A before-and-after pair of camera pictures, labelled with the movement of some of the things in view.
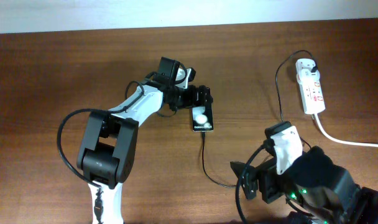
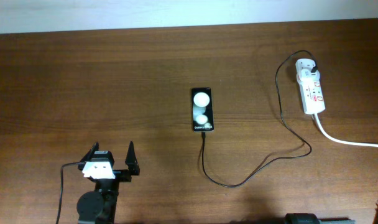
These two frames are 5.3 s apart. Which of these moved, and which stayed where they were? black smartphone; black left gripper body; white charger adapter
Moved: black left gripper body
Stayed: black smartphone; white charger adapter
